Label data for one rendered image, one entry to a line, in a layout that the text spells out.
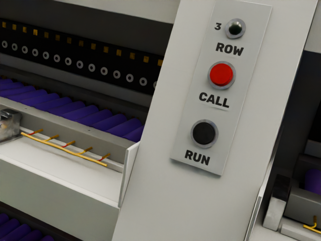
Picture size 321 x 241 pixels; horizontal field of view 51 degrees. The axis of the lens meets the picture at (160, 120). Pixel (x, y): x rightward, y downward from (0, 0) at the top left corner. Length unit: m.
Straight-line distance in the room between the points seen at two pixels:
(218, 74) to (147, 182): 0.10
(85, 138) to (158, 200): 0.11
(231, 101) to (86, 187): 0.14
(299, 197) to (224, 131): 0.10
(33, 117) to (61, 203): 0.11
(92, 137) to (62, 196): 0.07
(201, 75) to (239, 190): 0.08
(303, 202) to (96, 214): 0.17
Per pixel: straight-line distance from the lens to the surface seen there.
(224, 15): 0.26
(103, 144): 0.33
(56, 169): 0.32
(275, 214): 0.29
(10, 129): 0.37
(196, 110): 0.25
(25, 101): 0.43
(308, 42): 0.26
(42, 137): 0.37
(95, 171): 0.32
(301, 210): 0.32
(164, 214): 0.26
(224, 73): 0.24
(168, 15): 0.28
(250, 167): 0.24
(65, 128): 0.35
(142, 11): 0.29
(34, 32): 0.55
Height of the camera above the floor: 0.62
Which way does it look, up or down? 2 degrees down
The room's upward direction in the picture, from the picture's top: 16 degrees clockwise
